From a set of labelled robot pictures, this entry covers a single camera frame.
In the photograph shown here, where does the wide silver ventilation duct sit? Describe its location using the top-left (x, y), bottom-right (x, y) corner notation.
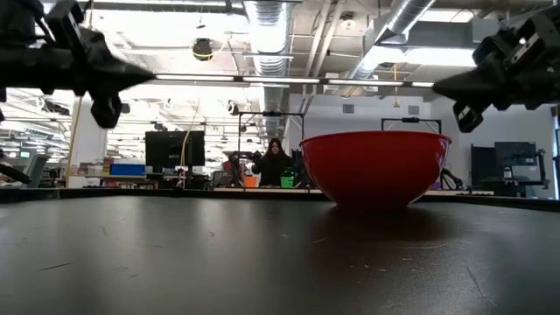
top-left (241, 0), bottom-right (293, 137)

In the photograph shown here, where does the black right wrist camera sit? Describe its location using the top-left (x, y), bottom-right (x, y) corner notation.
top-left (451, 99), bottom-right (487, 134)

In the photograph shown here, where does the slanted silver ventilation duct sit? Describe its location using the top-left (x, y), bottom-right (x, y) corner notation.
top-left (339, 0), bottom-right (438, 95)

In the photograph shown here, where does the black dome ceiling camera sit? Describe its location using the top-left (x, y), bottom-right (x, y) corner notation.
top-left (192, 38), bottom-right (214, 62)

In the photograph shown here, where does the black computer monitor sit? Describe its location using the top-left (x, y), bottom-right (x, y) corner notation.
top-left (144, 129), bottom-right (207, 169)

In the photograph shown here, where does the wooden post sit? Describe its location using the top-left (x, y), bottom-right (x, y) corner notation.
top-left (65, 96), bottom-right (85, 189)

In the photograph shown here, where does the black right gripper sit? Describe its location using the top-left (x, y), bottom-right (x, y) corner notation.
top-left (431, 7), bottom-right (543, 111)

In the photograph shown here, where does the hanging yellow cable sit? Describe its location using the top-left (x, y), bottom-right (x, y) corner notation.
top-left (178, 98), bottom-right (201, 188)

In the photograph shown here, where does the person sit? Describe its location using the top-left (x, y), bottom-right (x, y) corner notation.
top-left (250, 137), bottom-right (297, 188)

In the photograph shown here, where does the blue storage box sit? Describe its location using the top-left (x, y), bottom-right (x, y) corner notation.
top-left (109, 163), bottom-right (146, 178)

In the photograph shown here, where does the wooden background table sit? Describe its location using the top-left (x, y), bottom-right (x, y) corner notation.
top-left (213, 186), bottom-right (496, 197)

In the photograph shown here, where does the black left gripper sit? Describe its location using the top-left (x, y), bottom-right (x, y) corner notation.
top-left (0, 26), bottom-right (156, 100)

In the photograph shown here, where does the grey office chair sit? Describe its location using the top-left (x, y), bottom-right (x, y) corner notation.
top-left (20, 153), bottom-right (52, 190)

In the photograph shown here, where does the long ceiling light rail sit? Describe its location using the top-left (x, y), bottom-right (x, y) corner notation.
top-left (146, 73), bottom-right (437, 89)

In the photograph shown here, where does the dark wide monitor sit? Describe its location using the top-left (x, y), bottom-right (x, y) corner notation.
top-left (493, 140), bottom-right (537, 168)

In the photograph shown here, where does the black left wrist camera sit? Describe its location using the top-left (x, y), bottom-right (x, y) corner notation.
top-left (89, 93), bottom-right (123, 130)

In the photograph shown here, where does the dark tall monitor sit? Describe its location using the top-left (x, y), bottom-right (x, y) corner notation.
top-left (470, 143), bottom-right (498, 193)

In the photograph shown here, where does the red bowl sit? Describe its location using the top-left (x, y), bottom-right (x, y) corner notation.
top-left (299, 129), bottom-right (452, 211)

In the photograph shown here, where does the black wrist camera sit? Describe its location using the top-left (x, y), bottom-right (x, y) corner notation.
top-left (451, 99), bottom-right (487, 134)
top-left (89, 93), bottom-right (123, 130)

